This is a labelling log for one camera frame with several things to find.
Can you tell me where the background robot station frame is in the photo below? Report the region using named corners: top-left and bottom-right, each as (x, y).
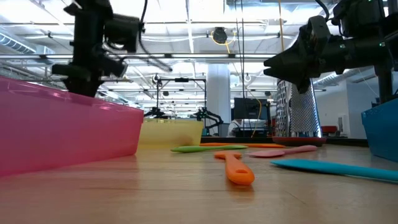
top-left (155, 77), bottom-right (208, 125)

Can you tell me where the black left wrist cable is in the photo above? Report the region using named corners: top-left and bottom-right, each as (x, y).
top-left (138, 0), bottom-right (174, 73)

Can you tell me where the background dark monitor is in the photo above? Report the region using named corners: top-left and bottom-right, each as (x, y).
top-left (233, 97), bottom-right (270, 121)

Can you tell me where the green silicone spatula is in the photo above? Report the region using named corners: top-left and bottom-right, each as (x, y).
top-left (170, 144), bottom-right (249, 153)

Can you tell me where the black ceiling cable reel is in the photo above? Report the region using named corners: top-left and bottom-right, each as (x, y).
top-left (212, 27), bottom-right (229, 44)

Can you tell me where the black overhead frame beam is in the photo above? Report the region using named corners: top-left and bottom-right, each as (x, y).
top-left (0, 53), bottom-right (277, 60)

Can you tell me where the orange silicone spatula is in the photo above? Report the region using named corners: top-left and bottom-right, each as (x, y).
top-left (198, 142), bottom-right (287, 149)
top-left (213, 151), bottom-right (256, 187)

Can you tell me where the blue silicone spatula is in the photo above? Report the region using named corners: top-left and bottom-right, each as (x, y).
top-left (270, 159), bottom-right (398, 183)

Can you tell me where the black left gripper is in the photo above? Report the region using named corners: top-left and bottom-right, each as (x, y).
top-left (52, 11), bottom-right (129, 98)

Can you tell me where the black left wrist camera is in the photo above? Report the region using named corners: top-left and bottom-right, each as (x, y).
top-left (104, 14), bottom-right (141, 53)

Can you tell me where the yellow plastic bin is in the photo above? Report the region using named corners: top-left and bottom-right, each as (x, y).
top-left (138, 119), bottom-right (205, 149)

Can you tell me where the pink plastic bin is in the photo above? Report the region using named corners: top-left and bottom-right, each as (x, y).
top-left (0, 76), bottom-right (144, 178)

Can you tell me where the pink silicone spatula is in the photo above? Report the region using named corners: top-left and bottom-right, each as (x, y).
top-left (247, 144), bottom-right (318, 158)

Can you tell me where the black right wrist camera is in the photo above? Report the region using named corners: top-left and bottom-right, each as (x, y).
top-left (331, 0), bottom-right (385, 39)

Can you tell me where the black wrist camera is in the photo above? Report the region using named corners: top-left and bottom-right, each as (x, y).
top-left (104, 14), bottom-right (141, 53)
top-left (331, 0), bottom-right (385, 39)

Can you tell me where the steel box grater red handle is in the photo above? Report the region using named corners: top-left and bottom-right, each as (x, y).
top-left (272, 79), bottom-right (327, 147)

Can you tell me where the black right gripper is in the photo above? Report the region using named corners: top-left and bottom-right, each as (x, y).
top-left (263, 15), bottom-right (374, 94)

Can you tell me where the blue plastic bin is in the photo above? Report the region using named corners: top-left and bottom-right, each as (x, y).
top-left (361, 98), bottom-right (398, 162)

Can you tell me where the orange-yellow hanging cable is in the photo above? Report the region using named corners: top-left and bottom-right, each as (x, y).
top-left (277, 0), bottom-right (285, 53)

